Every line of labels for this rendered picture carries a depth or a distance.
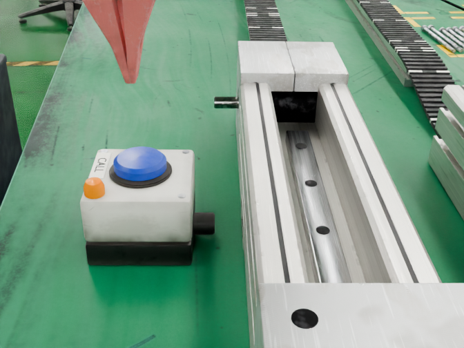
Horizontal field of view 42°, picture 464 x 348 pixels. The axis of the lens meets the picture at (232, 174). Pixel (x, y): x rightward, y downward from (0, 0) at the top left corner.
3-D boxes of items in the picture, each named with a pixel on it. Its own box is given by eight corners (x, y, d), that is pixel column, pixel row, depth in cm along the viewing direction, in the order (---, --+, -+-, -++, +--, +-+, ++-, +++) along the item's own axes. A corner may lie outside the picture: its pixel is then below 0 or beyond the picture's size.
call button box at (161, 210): (103, 207, 53) (97, 143, 49) (214, 208, 53) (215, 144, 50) (86, 266, 46) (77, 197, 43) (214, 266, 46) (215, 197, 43)
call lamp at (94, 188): (85, 188, 44) (84, 173, 44) (106, 188, 44) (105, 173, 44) (82, 199, 43) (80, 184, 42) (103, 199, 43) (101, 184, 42)
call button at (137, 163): (119, 166, 48) (117, 143, 47) (168, 166, 48) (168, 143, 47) (111, 192, 45) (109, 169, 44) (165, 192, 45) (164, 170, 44)
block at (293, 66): (213, 122, 67) (214, 40, 63) (324, 123, 68) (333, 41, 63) (213, 162, 60) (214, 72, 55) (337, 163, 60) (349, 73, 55)
